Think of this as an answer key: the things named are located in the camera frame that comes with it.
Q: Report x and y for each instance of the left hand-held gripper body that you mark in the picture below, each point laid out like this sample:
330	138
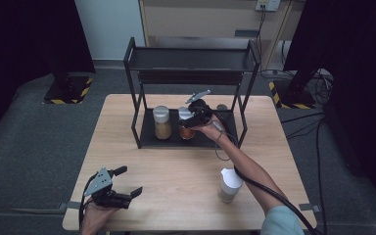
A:
99	182

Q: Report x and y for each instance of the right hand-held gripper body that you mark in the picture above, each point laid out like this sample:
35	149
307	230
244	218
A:
200	111

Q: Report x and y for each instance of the white lid brown spice jar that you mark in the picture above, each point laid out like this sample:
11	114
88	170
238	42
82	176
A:
186	133

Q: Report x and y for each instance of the grey lid spice jar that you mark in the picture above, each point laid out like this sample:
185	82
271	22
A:
162	125

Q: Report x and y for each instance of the black metal shelf rack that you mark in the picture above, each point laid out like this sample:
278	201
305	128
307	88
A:
189	62

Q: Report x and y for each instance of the person's right hand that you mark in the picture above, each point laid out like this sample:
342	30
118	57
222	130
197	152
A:
216	130

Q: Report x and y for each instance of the person's left hand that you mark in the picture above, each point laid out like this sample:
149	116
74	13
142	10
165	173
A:
94	218

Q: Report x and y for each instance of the small grey round disc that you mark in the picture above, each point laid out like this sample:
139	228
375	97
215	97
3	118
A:
222	106

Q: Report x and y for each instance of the white lid pale spice jar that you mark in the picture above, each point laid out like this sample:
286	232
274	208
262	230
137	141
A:
230	186

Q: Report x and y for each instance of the beige wooden cabinet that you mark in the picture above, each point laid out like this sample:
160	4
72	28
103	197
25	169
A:
202	19

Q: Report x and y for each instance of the black stand with striped base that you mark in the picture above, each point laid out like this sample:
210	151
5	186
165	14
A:
295	96
67	91

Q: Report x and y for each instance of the light blue sleeve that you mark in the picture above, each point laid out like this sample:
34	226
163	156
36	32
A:
280	223

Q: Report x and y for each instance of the black curtain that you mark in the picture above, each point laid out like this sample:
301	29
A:
19	42
362	65

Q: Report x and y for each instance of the grey table bracket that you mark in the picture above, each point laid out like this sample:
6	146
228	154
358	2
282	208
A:
71	205
309	207

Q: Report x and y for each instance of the white wall power outlet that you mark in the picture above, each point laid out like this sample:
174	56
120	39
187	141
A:
267	4

